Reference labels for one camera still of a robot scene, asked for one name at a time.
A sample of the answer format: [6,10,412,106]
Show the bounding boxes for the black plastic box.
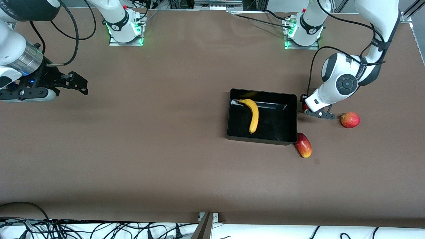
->
[226,88,298,146]

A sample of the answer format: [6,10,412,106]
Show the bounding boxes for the yellow banana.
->
[238,99,259,134]

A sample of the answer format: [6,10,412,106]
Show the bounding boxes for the red yellow mango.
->
[295,132,312,158]

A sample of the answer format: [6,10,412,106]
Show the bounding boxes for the dark slanted beam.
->
[191,212,213,239]

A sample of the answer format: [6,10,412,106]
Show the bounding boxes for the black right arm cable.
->
[29,0,97,67]

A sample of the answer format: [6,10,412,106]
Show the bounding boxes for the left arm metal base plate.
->
[284,15,320,50]

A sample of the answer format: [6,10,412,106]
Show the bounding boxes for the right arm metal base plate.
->
[109,13,144,46]

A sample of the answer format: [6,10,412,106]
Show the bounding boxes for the black cable on table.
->
[227,9,296,29]

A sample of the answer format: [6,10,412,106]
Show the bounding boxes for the black arched floor cable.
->
[0,201,50,221]

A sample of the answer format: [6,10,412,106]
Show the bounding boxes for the aluminium frame rack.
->
[168,0,266,12]

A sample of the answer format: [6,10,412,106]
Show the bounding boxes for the aluminium corner rail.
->
[400,0,425,24]

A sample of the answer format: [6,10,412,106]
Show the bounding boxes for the tangled black cables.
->
[0,217,200,239]

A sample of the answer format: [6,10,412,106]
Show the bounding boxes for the small metal table bracket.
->
[198,212,219,222]

